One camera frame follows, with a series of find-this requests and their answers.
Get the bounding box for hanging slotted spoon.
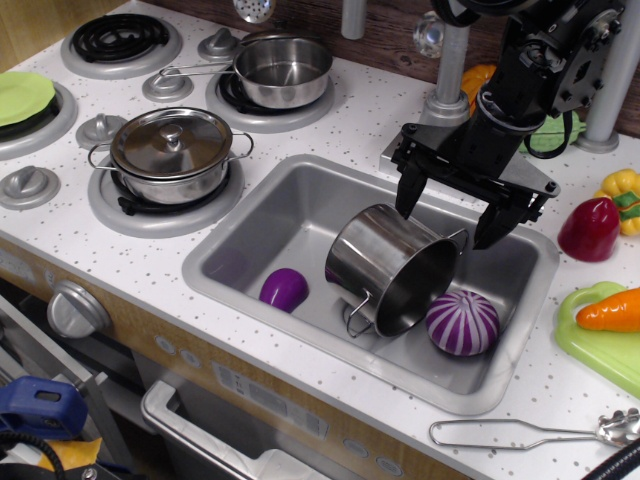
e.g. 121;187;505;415
232;0;276;24

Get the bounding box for grey stove knob back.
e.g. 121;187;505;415
197;27;243;64

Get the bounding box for green toy gourd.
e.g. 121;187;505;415
519;112;586;159

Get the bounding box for blue clamp tool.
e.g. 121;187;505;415
1;376;89;440

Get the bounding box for purple toy eggplant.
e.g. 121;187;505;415
259;268;310;313

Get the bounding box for grey oven dial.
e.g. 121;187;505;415
47;280;112;339

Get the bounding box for grey stove knob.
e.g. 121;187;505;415
142;68;194;103
1;166;61;210
75;113;127;151
197;27;243;64

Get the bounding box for grey stove knob centre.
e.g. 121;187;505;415
142;68;194;103

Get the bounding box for oven door handle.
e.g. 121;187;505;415
141;380;326;479

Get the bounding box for steel saucepan with handle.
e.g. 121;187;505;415
159;37;333;110

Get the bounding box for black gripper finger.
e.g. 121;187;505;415
473;204;520;250
395;162;428;219

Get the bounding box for yellow toy pepper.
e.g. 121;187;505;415
594;168;640;236

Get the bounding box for grey stove knob middle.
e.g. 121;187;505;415
75;113;127;151

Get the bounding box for red toy pepper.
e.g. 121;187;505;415
557;197;620;263

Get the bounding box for green plate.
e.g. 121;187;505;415
1;71;55;127

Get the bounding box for lidded steel pot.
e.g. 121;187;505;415
88;107;255;205

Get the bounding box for steel wire-handled spoon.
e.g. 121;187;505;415
428;408;639;451

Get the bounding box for grey sink basin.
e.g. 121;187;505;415
183;155;559;415

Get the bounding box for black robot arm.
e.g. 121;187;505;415
392;1;625;249

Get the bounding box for orange toy carrot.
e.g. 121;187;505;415
576;288;639;333

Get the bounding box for purple white striped onion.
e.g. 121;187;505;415
425;290;501;357

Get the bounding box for yellow tape piece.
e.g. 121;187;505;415
47;438;103;471

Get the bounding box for hanging clear ladle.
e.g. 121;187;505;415
413;11;445;59

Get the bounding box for black coil burner back left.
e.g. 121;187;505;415
71;14;170;63

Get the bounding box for grey stove knob front left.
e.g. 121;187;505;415
1;166;61;210

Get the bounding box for grey toy faucet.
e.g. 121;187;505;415
378;24;551;191

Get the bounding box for grey post right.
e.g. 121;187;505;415
575;0;639;154

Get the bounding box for orange toy pumpkin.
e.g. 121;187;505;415
461;64;496;104

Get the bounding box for green cutting board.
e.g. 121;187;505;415
554;281;639;398

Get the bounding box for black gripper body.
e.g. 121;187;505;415
392;94;558;222

